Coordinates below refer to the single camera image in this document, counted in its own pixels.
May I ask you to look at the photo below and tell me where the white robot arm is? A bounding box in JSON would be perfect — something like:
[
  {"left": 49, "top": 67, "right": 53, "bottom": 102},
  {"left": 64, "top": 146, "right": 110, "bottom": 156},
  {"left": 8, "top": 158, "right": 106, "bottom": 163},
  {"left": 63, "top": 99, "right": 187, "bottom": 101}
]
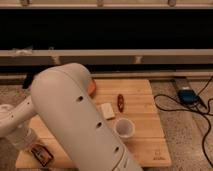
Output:
[{"left": 0, "top": 63, "right": 143, "bottom": 171}]

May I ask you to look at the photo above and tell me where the orange round object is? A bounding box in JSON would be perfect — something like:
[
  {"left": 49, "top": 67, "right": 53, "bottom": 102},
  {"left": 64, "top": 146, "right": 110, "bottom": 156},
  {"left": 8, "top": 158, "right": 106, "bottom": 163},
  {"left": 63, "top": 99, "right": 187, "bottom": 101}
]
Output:
[{"left": 88, "top": 79, "right": 96, "bottom": 96}]

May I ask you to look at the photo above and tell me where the black cable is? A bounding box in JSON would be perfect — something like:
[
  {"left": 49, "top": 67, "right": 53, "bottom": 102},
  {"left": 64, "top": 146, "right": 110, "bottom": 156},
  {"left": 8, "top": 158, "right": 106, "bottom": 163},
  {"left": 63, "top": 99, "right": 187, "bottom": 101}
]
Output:
[{"left": 153, "top": 75, "right": 213, "bottom": 168}]

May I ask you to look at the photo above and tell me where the blue power adapter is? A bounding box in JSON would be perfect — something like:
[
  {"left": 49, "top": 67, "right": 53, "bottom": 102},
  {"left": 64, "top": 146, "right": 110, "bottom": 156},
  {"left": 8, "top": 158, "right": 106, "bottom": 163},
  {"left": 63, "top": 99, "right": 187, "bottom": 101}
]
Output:
[{"left": 178, "top": 89, "right": 198, "bottom": 105}]

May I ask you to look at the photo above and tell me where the black orange card box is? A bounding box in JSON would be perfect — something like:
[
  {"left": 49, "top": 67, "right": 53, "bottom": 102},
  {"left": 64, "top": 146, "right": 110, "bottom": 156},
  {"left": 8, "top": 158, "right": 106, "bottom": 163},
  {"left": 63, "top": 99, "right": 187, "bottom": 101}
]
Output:
[{"left": 30, "top": 144, "right": 54, "bottom": 167}]

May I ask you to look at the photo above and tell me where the red oval object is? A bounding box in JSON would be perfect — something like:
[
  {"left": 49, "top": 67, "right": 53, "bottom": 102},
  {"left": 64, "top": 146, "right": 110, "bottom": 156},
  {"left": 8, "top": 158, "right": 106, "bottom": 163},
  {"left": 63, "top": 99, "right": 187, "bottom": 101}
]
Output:
[{"left": 117, "top": 94, "right": 125, "bottom": 113}]

